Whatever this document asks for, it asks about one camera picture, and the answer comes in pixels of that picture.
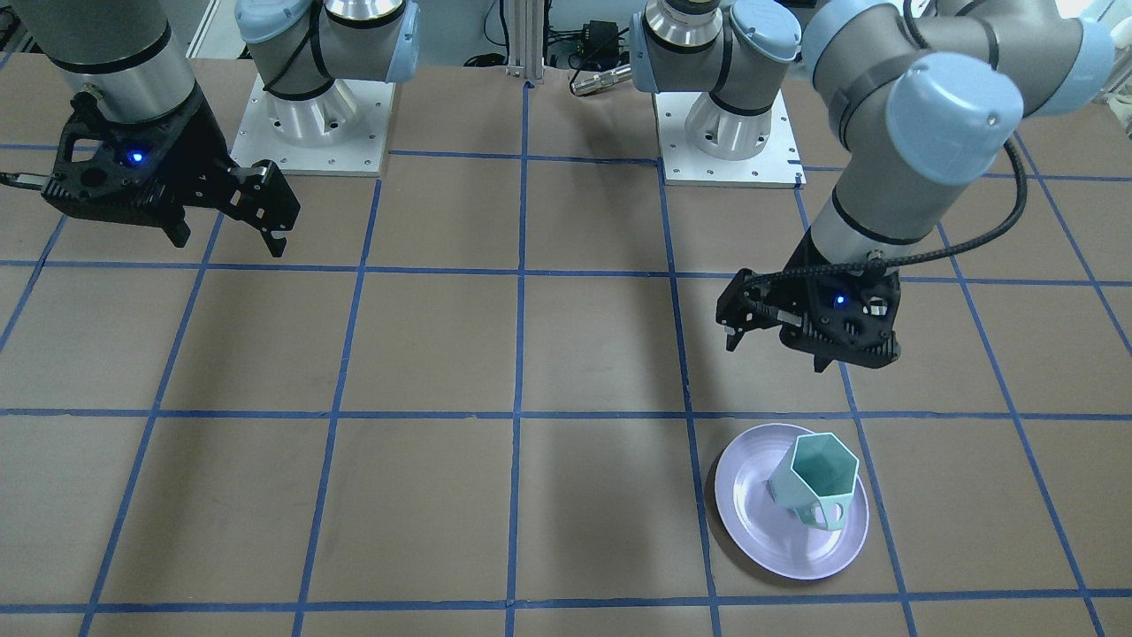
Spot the black corrugated cable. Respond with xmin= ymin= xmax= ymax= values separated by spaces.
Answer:
xmin=745 ymin=0 xmax=1029 ymax=305

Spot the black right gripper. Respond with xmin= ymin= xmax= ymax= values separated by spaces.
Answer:
xmin=41 ymin=86 xmax=301 ymax=258

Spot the mint green faceted cup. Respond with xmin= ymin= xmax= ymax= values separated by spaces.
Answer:
xmin=769 ymin=433 xmax=860 ymax=532

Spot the lavender round plate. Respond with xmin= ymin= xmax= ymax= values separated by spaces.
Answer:
xmin=715 ymin=423 xmax=871 ymax=580

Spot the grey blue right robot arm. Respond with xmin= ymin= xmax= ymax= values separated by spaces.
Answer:
xmin=3 ymin=1 xmax=420 ymax=257

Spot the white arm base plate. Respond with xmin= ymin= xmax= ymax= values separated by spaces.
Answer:
xmin=654 ymin=92 xmax=806 ymax=188
xmin=231 ymin=78 xmax=397 ymax=178

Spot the black power adapter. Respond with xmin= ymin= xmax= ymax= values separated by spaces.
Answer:
xmin=582 ymin=20 xmax=620 ymax=57

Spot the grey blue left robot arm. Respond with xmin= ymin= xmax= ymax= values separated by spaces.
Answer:
xmin=628 ymin=1 xmax=1116 ymax=372

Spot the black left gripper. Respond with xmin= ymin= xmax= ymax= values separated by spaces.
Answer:
xmin=715 ymin=269 xmax=901 ymax=372

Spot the aluminium frame post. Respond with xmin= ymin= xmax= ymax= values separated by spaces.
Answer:
xmin=499 ymin=0 xmax=548 ymax=88

